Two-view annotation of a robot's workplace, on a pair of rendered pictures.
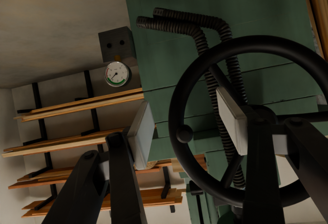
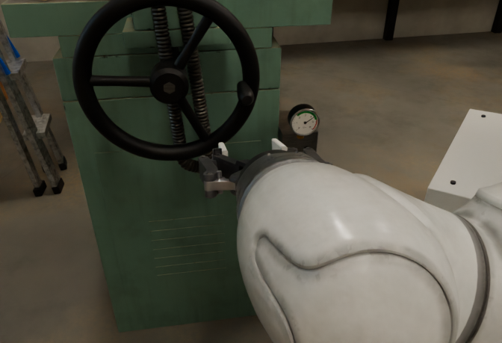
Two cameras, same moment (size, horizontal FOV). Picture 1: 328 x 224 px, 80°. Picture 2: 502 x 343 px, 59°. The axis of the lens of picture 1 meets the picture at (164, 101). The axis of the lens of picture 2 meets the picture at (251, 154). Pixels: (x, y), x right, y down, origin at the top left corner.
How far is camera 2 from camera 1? 46 cm
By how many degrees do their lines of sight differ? 31
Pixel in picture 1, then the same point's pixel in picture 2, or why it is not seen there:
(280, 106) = (107, 49)
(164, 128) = (261, 39)
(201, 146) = (221, 36)
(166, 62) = not seen: hidden behind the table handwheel
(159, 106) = (261, 68)
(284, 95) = (101, 62)
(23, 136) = not seen: outside the picture
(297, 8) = (86, 155)
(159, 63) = (252, 118)
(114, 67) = (305, 128)
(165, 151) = (266, 7)
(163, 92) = not seen: hidden behind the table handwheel
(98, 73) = (366, 28)
